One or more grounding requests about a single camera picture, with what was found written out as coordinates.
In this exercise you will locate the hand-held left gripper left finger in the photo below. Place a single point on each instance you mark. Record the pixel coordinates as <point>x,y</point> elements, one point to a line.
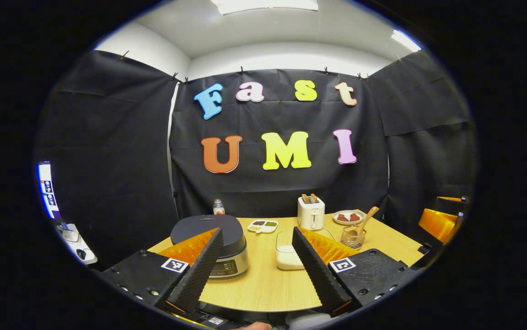
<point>197,270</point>

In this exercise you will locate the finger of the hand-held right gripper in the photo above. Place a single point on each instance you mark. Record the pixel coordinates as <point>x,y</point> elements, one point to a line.
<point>451,199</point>
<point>437,224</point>

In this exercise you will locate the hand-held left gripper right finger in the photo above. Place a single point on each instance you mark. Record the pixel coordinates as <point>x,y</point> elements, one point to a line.
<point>318,270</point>

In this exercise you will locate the clear container of rice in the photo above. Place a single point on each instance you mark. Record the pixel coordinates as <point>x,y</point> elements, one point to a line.
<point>286,256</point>

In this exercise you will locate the dark silver rice cooker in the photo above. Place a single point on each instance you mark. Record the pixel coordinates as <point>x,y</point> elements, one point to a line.
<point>199,225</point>

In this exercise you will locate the wooden spoon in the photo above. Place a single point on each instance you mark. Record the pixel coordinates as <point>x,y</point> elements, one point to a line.
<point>363,222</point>

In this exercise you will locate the white plate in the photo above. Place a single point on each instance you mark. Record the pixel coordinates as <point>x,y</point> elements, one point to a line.
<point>337,222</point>

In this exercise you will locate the person's grey trousers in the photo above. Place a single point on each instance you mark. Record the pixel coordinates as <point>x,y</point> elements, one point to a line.
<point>304,321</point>

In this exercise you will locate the dark box with white label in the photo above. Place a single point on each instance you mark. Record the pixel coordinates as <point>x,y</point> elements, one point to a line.
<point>215,320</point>

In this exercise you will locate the white toaster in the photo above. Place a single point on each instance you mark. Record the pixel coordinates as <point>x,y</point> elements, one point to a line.
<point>311,217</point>

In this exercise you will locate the red-brown food piece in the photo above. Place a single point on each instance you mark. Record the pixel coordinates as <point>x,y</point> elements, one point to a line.
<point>354,217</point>
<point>342,217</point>

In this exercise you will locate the small clear bottle red label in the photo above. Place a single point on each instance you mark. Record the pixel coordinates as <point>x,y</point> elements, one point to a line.
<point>218,208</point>

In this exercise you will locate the white divided dish with beans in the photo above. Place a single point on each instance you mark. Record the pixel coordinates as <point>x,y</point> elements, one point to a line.
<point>262,226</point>

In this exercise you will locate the toast slice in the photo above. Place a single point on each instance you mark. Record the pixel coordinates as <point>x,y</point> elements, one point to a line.
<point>314,198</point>
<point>305,198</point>

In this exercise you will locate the black backdrop cloth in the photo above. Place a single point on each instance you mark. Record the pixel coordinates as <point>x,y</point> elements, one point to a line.
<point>121,151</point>

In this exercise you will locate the small ceiling light panel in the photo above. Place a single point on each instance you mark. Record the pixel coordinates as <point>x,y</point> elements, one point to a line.
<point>405,40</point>

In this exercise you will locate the computer monitor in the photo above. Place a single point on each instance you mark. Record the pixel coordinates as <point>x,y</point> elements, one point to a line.
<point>48,192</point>

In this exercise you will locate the large ceiling light panel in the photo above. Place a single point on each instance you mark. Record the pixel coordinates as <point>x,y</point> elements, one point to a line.
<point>266,6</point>

